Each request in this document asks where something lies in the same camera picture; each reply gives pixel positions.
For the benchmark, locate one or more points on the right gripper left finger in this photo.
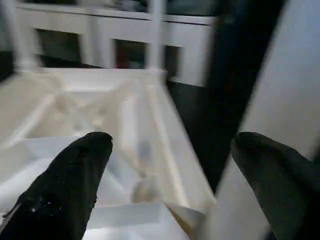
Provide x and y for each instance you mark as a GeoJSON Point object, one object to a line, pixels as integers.
{"type": "Point", "coordinates": [60, 195]}

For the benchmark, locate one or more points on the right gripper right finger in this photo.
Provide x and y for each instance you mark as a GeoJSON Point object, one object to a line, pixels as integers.
{"type": "Point", "coordinates": [285, 185]}

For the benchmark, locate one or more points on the white plastic table top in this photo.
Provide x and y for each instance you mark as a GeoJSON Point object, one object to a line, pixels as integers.
{"type": "Point", "coordinates": [75, 100]}

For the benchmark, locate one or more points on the white cabinet with glass doors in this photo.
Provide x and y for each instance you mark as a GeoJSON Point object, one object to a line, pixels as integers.
{"type": "Point", "coordinates": [195, 50]}

